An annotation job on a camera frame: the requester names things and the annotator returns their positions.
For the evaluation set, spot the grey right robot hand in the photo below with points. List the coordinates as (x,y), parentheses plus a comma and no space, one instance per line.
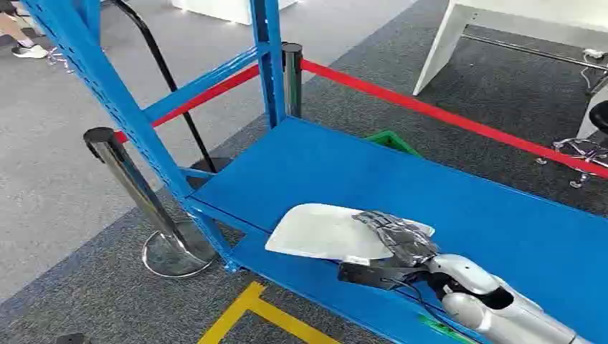
(404,240)

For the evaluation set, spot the white plastic parcel bag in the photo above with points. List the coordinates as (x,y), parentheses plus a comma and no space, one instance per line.
(323,232)

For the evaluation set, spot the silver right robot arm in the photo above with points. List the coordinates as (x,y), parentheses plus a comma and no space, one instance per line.
(475,277)

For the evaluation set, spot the blue shelf board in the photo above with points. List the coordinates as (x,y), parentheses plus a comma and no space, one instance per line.
(427,204)

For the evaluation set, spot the green label sticker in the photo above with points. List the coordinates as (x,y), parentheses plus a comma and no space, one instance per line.
(442,330)

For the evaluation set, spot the green plastic crate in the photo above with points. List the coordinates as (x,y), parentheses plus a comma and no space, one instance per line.
(392,142)

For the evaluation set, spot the red barrier belt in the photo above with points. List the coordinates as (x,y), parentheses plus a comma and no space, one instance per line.
(451,118)
(209,94)

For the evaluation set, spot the yellow floor tape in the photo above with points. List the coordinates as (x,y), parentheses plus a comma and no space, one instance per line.
(266,311)

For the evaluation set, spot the white table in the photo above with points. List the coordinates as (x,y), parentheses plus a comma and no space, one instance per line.
(442,47)

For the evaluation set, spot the chrome chair base with casters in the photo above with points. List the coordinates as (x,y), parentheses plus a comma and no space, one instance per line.
(582,152)

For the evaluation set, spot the metal crossbar under table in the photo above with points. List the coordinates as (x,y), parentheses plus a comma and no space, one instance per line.
(522,50)

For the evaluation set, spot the black chair seat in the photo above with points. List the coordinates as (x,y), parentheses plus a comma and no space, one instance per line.
(601,116)

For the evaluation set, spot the white cabinet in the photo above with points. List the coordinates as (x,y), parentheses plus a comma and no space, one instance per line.
(223,8)

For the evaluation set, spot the black curved pole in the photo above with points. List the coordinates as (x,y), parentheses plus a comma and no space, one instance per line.
(161,66)

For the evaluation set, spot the blue steel shelf rack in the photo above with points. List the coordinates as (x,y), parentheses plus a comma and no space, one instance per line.
(119,102)

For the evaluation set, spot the white shoe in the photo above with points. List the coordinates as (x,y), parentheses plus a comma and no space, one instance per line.
(29,51)

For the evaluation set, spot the person's leg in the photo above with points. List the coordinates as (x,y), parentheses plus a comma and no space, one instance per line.
(12,28)

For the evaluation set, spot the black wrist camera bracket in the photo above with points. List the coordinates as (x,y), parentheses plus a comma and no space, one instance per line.
(370,276)

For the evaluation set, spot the chrome stanchion post black cap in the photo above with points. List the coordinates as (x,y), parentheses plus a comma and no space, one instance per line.
(292,80)

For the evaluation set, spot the chrome stanchion post with base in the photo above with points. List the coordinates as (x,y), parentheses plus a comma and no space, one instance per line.
(138,185)

